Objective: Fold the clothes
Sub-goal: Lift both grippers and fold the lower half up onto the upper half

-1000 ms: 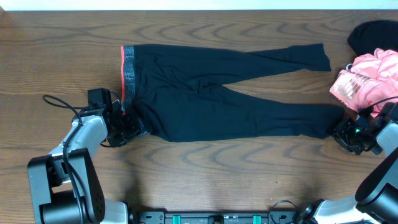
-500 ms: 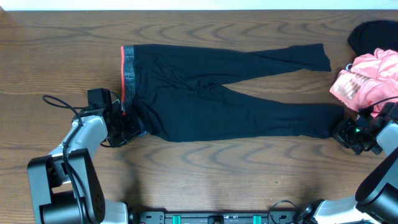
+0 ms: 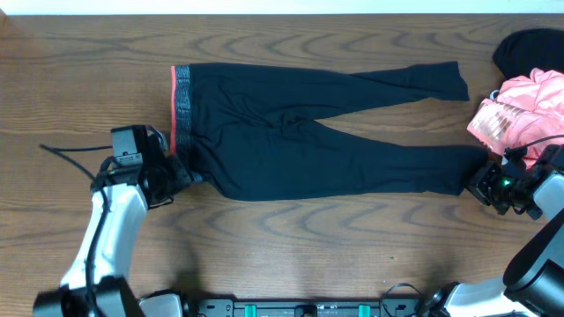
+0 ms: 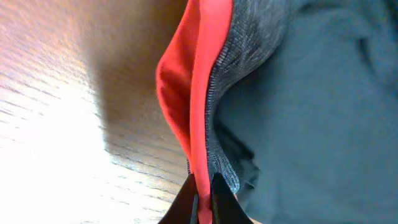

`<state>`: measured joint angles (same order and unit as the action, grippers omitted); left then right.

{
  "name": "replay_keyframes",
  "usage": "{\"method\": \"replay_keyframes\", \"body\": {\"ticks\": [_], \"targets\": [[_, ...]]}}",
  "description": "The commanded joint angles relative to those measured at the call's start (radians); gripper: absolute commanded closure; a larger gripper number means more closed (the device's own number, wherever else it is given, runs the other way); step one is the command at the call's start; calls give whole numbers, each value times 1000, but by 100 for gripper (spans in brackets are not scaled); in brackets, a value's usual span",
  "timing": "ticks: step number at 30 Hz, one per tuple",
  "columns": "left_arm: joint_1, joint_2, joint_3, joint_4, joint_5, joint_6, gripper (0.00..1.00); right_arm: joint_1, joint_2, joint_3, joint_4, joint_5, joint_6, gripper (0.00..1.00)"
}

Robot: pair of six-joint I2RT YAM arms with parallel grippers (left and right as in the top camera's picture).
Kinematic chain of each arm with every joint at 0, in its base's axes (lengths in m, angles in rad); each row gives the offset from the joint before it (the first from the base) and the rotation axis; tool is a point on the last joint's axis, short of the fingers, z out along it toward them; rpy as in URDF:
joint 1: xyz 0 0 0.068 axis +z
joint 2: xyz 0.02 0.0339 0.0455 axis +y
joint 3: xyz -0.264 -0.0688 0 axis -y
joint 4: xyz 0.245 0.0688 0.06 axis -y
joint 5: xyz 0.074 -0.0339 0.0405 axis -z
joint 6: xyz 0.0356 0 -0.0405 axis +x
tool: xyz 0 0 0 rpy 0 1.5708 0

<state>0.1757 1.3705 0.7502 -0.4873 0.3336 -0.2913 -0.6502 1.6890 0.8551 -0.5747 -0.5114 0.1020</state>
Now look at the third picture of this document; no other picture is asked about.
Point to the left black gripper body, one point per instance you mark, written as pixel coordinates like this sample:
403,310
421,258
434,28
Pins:
179,170

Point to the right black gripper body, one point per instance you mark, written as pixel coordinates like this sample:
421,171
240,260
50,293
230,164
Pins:
481,182

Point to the black leggings red waistband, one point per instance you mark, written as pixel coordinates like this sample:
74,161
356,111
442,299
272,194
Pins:
256,132

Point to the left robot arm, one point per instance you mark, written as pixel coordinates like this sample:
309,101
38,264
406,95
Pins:
139,176

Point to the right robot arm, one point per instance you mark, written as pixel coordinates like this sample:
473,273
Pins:
532,283

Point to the pink garment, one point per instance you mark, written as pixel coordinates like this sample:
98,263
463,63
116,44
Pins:
527,110

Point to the black garment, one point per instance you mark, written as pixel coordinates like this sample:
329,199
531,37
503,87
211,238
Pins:
521,52

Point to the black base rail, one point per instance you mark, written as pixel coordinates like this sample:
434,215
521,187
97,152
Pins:
304,308

